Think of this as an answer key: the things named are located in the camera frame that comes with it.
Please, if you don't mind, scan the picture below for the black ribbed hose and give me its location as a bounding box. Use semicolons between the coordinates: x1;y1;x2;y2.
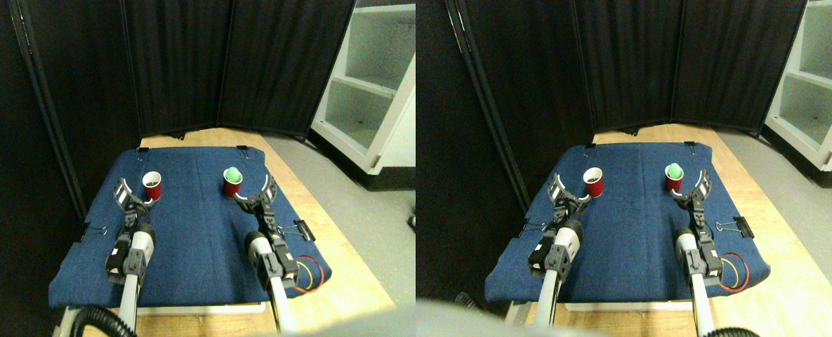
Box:
454;291;488;314
70;305;136;337

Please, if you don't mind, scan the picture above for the dark blue cloth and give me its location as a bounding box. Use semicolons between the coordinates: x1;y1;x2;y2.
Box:
484;142;772;304
47;145;334;310

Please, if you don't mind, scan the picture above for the curtain stand pole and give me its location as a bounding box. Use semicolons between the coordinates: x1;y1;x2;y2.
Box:
444;0;529;211
7;0;86;218

